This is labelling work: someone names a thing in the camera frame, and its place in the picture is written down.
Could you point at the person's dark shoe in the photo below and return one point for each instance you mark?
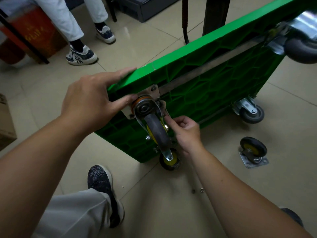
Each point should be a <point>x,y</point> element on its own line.
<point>99,179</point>
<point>293,216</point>

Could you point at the person's light trousers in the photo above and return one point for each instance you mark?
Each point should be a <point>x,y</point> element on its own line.
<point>74,215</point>

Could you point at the person's left forearm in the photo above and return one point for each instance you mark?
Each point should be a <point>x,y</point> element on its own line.
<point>32,171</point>

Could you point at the person's right hand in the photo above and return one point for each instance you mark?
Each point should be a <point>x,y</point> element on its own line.
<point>188,136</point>

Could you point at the person's right forearm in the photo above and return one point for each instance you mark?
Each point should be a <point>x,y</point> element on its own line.
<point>247,195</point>

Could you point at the person's left hand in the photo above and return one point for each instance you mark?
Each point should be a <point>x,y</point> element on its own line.
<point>86,104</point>

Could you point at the brown cardboard box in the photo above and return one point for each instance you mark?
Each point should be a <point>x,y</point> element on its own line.
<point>6,126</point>

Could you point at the green platform trolley deck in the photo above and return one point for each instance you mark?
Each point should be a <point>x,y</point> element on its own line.
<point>210,79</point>

